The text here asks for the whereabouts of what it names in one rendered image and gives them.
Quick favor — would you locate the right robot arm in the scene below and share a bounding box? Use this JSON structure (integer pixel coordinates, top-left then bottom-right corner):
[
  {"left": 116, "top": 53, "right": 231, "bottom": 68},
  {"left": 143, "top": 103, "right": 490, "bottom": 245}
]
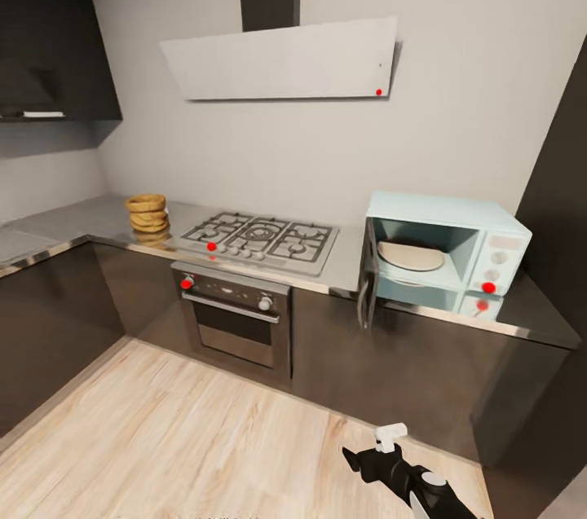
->
[{"left": 342, "top": 422, "right": 478, "bottom": 519}]

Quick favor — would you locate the popcorn bag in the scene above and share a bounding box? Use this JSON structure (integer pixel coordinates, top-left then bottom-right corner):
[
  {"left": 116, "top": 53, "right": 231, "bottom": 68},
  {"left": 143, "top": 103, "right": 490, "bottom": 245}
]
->
[{"left": 125, "top": 194, "right": 169, "bottom": 233}]

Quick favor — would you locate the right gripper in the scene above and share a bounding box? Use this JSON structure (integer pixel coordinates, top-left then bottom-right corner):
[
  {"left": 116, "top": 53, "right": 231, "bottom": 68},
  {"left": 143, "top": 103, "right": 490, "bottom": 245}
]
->
[{"left": 342, "top": 443, "right": 405, "bottom": 493}]

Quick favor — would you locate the microwave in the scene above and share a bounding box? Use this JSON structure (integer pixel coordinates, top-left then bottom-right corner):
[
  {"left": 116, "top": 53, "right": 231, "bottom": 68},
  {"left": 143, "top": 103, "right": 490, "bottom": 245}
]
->
[{"left": 357, "top": 191, "right": 532, "bottom": 338}]

